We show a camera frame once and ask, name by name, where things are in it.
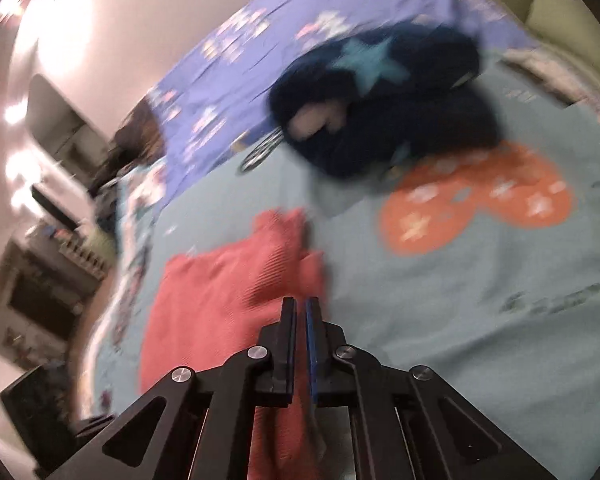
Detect coral knit sweater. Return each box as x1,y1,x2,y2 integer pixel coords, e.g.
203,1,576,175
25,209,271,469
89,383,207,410
139,207,331,480

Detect green striped pillow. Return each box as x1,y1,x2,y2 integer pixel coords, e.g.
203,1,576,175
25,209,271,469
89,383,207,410
525,0,600,81

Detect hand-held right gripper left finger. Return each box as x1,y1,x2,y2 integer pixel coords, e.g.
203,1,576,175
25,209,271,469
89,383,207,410
45,296,297,480

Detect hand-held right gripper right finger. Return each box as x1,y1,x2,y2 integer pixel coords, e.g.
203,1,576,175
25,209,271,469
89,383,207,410
305,297,546,480

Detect teal printed bed sheet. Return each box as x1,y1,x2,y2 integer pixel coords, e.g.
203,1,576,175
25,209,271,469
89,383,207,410
80,55,600,480

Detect white wall unit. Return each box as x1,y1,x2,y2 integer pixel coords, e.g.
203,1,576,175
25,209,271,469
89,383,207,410
27,74,111,161

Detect cluttered shelf unit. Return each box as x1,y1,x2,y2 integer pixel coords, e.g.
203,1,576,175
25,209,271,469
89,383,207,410
0,225,116,371

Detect navy star fleece garment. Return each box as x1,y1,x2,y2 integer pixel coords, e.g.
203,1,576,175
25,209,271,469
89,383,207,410
269,22,501,181

